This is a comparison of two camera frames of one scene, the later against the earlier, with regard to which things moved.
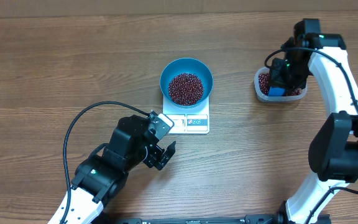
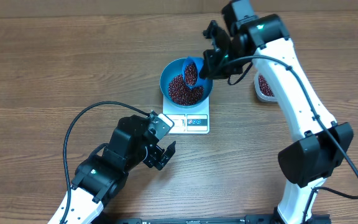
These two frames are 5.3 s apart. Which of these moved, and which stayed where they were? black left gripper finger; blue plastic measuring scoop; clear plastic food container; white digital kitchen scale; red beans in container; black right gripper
Moved: black right gripper; blue plastic measuring scoop
Stayed: clear plastic food container; red beans in container; black left gripper finger; white digital kitchen scale
